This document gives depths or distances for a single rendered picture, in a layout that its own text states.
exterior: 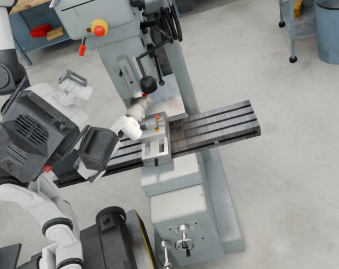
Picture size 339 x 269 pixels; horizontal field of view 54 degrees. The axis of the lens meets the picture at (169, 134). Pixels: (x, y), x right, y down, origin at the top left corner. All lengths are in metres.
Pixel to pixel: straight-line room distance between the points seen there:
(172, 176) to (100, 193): 1.40
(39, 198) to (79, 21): 0.75
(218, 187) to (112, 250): 0.94
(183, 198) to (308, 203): 1.09
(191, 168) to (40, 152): 0.90
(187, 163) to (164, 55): 0.67
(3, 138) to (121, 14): 0.60
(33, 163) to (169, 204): 0.89
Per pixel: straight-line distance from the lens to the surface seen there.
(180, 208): 1.86
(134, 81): 1.55
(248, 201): 2.67
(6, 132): 1.25
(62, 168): 2.05
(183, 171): 1.85
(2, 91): 1.32
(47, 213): 1.66
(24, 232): 3.35
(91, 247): 2.16
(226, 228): 2.35
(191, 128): 1.95
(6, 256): 3.29
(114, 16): 1.30
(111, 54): 1.52
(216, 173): 2.61
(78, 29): 1.33
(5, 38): 1.36
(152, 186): 1.89
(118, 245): 2.05
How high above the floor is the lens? 2.25
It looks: 43 degrees down
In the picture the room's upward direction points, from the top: 22 degrees counter-clockwise
